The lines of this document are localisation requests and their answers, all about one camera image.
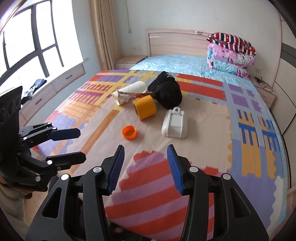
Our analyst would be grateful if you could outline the white plastic container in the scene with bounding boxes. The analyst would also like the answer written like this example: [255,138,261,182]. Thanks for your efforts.
[161,107,188,140]

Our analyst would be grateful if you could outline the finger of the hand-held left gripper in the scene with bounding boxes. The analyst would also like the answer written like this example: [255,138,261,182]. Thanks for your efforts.
[17,151,87,192]
[20,122,81,149]

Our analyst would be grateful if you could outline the wooden window drawer cabinet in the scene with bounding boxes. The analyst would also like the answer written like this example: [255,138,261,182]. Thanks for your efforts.
[18,61,87,126]

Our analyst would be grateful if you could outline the wooden headboard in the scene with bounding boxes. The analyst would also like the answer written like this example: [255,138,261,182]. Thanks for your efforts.
[145,29,232,57]

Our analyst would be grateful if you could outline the dark blue cloth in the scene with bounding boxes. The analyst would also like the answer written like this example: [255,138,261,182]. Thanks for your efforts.
[21,79,48,105]

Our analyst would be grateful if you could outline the orange plastic cap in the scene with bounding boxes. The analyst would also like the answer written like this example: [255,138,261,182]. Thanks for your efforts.
[122,125,137,140]

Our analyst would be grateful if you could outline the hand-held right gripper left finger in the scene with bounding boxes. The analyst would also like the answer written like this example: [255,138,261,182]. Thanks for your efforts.
[25,145,125,241]

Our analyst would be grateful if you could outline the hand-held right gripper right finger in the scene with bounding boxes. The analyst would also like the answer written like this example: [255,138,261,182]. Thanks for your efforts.
[166,144,270,241]

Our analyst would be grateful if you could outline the striped pillow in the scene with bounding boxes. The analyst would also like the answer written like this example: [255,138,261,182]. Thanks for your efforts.
[206,33,257,56]

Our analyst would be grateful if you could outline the black knitted cloth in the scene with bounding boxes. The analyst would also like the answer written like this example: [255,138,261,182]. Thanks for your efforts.
[147,71,183,111]

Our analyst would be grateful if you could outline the wooden nightstand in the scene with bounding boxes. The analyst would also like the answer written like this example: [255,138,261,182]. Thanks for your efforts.
[115,56,149,70]
[250,75,277,109]

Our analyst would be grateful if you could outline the beige curtain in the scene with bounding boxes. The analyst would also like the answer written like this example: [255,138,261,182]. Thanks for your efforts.
[89,0,122,71]

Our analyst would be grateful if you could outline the pink folded quilt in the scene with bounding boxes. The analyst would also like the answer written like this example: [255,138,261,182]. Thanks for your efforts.
[207,43,256,80]

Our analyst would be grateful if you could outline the beige wardrobe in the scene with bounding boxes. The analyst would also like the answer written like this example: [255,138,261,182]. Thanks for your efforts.
[273,11,296,140]

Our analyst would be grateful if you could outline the orange tape roll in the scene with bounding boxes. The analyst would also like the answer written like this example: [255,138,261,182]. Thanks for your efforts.
[132,95,158,120]

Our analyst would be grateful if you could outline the window with dark frame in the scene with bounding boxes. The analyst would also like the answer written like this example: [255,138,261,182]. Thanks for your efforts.
[0,0,84,80]

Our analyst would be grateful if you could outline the paper wrapper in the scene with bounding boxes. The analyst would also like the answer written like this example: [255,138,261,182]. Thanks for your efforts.
[112,89,151,106]

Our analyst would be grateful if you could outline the thin wall cable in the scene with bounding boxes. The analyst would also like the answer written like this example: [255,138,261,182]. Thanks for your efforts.
[126,0,132,34]

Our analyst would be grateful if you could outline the black cables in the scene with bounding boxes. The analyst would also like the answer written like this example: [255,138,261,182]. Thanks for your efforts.
[251,75,273,91]

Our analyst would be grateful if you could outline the white cylindrical bottle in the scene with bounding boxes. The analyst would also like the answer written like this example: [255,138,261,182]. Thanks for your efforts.
[120,81,147,95]

